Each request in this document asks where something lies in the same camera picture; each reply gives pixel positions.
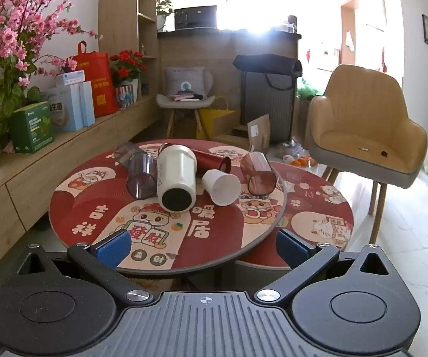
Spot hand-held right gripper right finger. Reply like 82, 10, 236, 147
255, 228, 392, 304

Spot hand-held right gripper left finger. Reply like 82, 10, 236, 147
15, 228, 155, 307

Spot clear grey plastic cup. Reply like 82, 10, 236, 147
126, 152, 159, 199

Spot clear red plastic cup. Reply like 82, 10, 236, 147
240, 152, 276, 195

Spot white paper cup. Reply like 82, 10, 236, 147
202, 169, 242, 206

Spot dark grey plastic cup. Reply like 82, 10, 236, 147
114, 141, 151, 168

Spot cream tumbler cup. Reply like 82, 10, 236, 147
156, 144, 199, 214

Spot red metal tumbler cup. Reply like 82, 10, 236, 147
190, 148, 232, 175

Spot small round red printed table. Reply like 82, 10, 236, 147
234, 162, 355, 270

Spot large round red printed table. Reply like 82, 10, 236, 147
48, 139, 287, 278

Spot wooden sideboard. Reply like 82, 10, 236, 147
0, 95, 163, 287

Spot clear bag of oranges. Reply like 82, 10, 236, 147
275, 141, 319, 168

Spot green carton box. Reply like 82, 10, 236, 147
8, 101, 56, 154

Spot cardboard box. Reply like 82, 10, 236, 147
247, 115, 271, 154

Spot grey ribbed suitcase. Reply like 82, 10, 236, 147
241, 69, 297, 142

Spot yellow paper bag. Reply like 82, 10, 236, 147
197, 97, 237, 140

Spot large white blue box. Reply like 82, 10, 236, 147
43, 81, 96, 132

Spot striped gift box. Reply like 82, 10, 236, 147
115, 79, 140, 109

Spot green plastic bag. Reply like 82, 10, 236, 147
296, 78, 324, 101

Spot white chair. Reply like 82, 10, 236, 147
156, 71, 216, 138

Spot beige armchair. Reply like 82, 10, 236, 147
307, 64, 428, 244

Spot red tote bag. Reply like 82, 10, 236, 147
72, 41, 119, 118

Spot small white box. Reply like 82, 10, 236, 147
54, 70, 86, 87

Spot black bag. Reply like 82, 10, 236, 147
232, 55, 303, 90

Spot grey cushion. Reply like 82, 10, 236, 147
165, 66, 205, 97

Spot red rose plant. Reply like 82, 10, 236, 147
109, 49, 148, 86

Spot pink blossom branches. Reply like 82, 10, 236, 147
0, 0, 103, 138

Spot glass pitcher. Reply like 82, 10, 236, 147
273, 15, 298, 34

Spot wooden shelf unit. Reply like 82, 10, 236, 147
98, 0, 161, 101

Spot green plant in white pot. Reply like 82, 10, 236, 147
156, 0, 174, 33

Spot black printer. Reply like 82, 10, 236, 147
174, 5, 218, 30

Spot wooden door frame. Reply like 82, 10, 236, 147
339, 0, 393, 79

